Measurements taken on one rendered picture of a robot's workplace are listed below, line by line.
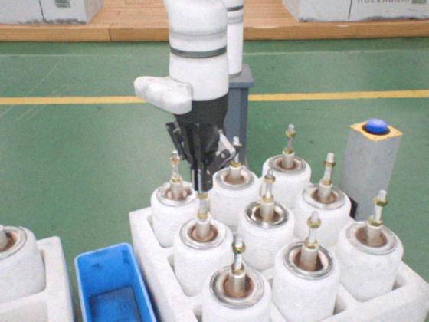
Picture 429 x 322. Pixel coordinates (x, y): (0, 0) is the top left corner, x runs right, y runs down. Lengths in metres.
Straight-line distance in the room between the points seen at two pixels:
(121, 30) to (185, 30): 2.12
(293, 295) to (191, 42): 0.38
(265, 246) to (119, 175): 0.69
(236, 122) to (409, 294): 0.65
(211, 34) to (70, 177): 0.91
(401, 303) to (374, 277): 0.06
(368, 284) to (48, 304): 0.49
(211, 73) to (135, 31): 2.10
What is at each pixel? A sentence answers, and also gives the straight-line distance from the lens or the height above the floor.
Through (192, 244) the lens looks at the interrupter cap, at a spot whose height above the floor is 0.25.
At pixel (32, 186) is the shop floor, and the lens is 1.33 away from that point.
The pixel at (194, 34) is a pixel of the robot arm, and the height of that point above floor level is 0.58.
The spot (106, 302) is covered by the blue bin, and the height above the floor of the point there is 0.00.
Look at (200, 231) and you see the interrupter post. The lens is 0.67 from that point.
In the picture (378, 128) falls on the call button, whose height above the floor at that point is 0.33.
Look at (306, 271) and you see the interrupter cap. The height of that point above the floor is 0.25.
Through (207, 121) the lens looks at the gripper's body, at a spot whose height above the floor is 0.47.
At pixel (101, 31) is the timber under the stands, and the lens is 2.63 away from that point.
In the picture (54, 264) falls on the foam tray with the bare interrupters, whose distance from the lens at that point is 0.78.
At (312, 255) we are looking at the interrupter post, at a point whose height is 0.27.
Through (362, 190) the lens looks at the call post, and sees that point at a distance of 0.92.
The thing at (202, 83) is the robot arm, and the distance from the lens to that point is 0.51.
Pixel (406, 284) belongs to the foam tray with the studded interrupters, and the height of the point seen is 0.18.
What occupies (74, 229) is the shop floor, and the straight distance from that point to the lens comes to 1.13.
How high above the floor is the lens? 0.70
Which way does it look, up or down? 32 degrees down
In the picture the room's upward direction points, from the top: straight up
